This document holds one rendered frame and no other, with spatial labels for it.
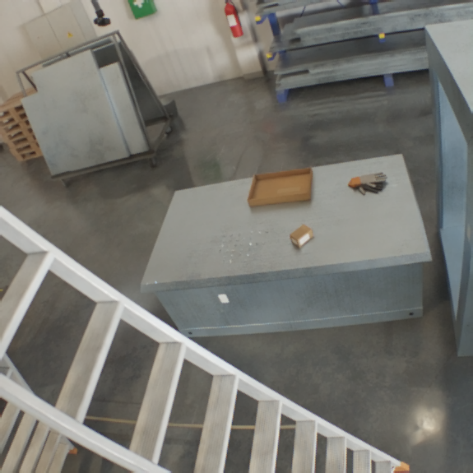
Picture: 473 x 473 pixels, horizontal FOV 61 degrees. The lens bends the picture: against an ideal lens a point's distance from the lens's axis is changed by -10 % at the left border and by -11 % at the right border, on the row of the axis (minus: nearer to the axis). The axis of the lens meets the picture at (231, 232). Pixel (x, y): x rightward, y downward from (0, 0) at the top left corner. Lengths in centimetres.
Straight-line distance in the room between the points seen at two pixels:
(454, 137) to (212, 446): 230
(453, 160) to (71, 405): 262
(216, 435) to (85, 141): 459
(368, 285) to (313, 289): 33
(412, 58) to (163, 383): 507
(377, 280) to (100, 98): 375
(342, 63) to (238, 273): 373
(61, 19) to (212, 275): 564
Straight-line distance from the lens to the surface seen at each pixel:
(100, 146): 543
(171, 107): 640
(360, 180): 292
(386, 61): 572
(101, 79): 520
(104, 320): 116
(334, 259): 247
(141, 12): 703
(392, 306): 285
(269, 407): 157
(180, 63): 729
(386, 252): 247
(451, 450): 257
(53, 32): 762
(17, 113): 755
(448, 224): 335
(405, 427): 261
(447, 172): 305
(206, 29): 696
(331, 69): 573
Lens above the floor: 242
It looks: 38 degrees down
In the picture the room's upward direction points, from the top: 23 degrees counter-clockwise
